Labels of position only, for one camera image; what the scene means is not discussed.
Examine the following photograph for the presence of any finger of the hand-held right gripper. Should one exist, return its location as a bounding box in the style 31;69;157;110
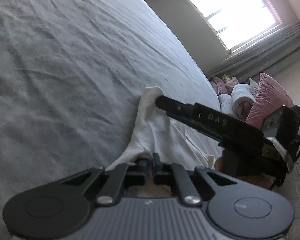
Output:
155;95;198;128

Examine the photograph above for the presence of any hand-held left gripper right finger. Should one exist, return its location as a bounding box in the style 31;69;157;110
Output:
152;152;239;207

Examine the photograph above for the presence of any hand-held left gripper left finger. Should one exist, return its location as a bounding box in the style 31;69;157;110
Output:
62;159;148;205

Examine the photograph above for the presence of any white hooded sweatshirt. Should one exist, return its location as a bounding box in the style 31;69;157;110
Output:
106;86;224;173

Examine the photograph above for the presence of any person's right hand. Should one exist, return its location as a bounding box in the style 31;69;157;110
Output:
214;156;274;189

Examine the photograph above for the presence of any rolled white floral blanket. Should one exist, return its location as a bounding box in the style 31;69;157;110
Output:
219;84;256;120

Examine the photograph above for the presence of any large pink pillow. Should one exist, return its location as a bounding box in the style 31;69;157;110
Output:
245;72;294;128

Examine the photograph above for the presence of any small pink cushion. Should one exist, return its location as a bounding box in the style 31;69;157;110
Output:
210;76;239;95

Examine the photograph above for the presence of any grey curtain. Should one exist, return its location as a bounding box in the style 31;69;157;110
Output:
206;22;300;79

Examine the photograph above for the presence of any bright window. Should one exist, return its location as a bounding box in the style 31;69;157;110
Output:
176;0;283;53

